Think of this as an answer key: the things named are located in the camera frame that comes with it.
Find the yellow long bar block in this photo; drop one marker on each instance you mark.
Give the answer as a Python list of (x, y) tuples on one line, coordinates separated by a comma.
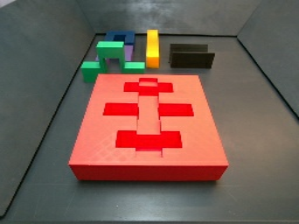
[(152, 53)]

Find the purple U-shaped block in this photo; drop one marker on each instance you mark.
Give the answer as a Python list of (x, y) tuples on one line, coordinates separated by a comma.
[(128, 53)]

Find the green arch block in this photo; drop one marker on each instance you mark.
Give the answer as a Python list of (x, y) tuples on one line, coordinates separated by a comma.
[(110, 50)]

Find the blue U-shaped block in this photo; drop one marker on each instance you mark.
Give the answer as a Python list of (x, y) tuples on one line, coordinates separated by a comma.
[(126, 36)]

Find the red board with slots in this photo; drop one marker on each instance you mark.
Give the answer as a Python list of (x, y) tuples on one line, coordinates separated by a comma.
[(148, 130)]

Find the black angle fixture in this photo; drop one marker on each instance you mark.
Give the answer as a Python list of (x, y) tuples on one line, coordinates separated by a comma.
[(190, 56)]

